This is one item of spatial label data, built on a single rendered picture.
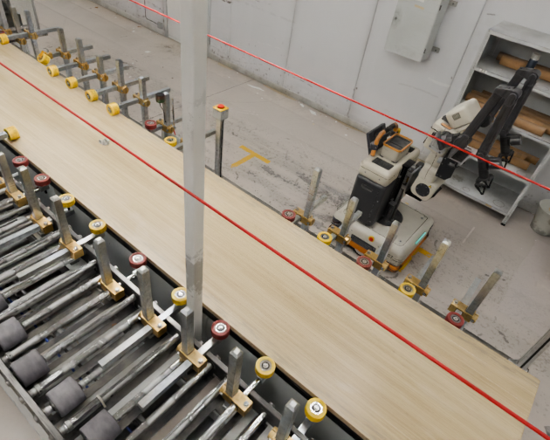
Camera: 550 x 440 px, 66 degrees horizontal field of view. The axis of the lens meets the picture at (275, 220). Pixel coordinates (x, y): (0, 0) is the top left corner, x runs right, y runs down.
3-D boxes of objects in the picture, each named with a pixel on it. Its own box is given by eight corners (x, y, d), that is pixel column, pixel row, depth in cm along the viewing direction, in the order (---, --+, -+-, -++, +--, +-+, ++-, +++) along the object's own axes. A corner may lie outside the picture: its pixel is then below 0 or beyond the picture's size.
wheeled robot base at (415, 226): (325, 233, 359) (331, 210, 343) (362, 201, 399) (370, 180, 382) (394, 277, 332) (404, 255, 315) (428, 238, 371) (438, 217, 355)
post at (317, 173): (302, 229, 261) (317, 165, 230) (307, 231, 260) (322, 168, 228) (299, 231, 259) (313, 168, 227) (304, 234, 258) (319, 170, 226)
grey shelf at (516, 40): (436, 167, 468) (503, 19, 365) (516, 205, 432) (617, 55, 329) (419, 182, 440) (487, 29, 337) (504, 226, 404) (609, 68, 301)
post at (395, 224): (369, 279, 245) (395, 218, 213) (374, 283, 243) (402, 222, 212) (366, 283, 243) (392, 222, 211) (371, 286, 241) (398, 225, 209)
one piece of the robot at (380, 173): (339, 223, 350) (366, 136, 295) (371, 195, 384) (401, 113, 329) (374, 244, 336) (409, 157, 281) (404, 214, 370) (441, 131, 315)
